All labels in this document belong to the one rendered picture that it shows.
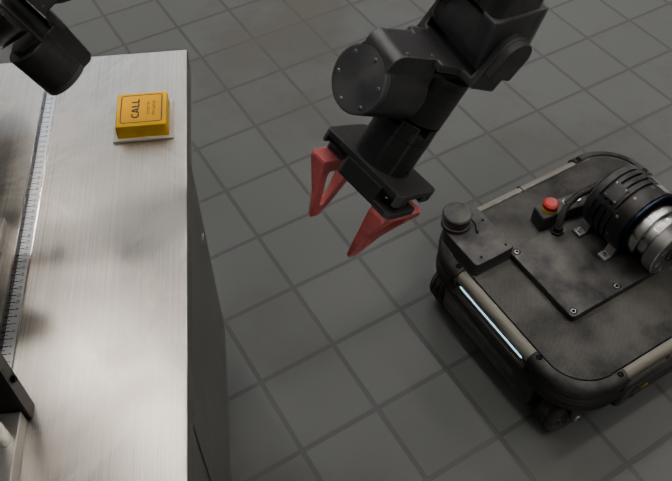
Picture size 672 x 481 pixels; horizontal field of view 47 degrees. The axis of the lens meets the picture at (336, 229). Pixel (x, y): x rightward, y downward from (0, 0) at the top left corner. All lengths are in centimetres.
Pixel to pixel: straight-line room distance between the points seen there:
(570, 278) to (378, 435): 56
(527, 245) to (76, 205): 110
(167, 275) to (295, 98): 164
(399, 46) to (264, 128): 183
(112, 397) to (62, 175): 35
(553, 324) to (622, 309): 16
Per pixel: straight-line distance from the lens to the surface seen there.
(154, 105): 112
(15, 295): 98
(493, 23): 62
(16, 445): 85
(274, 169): 230
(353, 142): 72
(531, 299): 176
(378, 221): 70
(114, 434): 85
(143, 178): 106
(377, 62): 61
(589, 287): 178
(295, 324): 195
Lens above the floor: 164
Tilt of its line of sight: 50 degrees down
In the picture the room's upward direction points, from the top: straight up
